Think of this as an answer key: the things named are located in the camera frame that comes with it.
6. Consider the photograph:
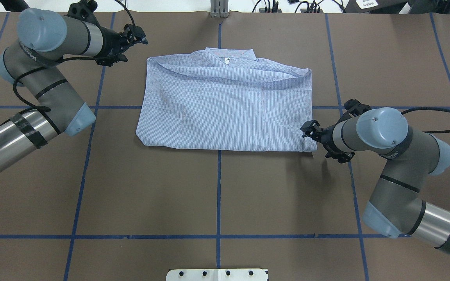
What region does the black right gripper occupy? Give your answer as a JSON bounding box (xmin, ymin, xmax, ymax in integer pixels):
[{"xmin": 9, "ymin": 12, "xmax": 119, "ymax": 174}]
[{"xmin": 300, "ymin": 120, "xmax": 355, "ymax": 164}]

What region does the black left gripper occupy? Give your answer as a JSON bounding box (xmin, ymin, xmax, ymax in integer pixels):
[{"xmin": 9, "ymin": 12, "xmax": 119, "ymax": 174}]
[{"xmin": 99, "ymin": 24, "xmax": 148, "ymax": 66}]

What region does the light blue striped shirt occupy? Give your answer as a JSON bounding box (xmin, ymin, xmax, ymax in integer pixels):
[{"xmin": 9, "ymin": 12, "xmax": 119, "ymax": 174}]
[{"xmin": 136, "ymin": 48, "xmax": 317, "ymax": 152}]

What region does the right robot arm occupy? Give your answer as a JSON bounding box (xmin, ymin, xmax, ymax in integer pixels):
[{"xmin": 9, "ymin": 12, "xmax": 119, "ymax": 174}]
[{"xmin": 300, "ymin": 107, "xmax": 450, "ymax": 255}]

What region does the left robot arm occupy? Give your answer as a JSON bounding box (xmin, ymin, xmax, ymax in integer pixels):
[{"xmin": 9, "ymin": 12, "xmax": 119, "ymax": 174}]
[{"xmin": 0, "ymin": 0, "xmax": 148, "ymax": 172}]

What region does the black labelled box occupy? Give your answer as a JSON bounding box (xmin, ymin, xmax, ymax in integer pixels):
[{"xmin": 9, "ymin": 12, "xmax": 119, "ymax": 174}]
[{"xmin": 343, "ymin": 0, "xmax": 408, "ymax": 14}]

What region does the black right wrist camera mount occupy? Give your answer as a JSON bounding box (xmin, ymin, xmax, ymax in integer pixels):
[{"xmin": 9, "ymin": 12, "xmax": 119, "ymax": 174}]
[{"xmin": 343, "ymin": 99, "xmax": 372, "ymax": 117}]

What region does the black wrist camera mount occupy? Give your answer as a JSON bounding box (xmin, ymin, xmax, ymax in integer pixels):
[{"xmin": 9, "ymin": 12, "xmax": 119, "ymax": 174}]
[
  {"xmin": 66, "ymin": 0, "xmax": 98, "ymax": 25},
  {"xmin": 343, "ymin": 99, "xmax": 372, "ymax": 117}
]

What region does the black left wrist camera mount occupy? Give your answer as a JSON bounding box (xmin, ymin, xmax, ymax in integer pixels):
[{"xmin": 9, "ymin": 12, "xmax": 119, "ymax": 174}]
[{"xmin": 66, "ymin": 0, "xmax": 98, "ymax": 25}]

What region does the aluminium frame post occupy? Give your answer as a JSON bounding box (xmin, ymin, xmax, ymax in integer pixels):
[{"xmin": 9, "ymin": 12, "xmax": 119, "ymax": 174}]
[{"xmin": 210, "ymin": 0, "xmax": 230, "ymax": 18}]

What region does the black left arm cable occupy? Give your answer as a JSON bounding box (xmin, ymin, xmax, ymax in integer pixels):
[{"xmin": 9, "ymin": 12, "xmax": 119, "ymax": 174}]
[{"xmin": 12, "ymin": 0, "xmax": 136, "ymax": 114}]

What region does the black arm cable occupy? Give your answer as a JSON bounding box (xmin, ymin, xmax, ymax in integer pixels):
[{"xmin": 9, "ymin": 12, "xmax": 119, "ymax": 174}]
[
  {"xmin": 400, "ymin": 106, "xmax": 450, "ymax": 135},
  {"xmin": 12, "ymin": 0, "xmax": 136, "ymax": 114}
]

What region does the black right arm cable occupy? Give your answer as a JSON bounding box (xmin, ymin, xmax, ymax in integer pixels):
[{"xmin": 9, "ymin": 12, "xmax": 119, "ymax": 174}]
[{"xmin": 400, "ymin": 106, "xmax": 450, "ymax": 135}]

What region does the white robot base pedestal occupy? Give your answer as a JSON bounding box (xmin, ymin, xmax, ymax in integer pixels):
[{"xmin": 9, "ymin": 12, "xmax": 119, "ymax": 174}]
[{"xmin": 166, "ymin": 268, "xmax": 269, "ymax": 281}]

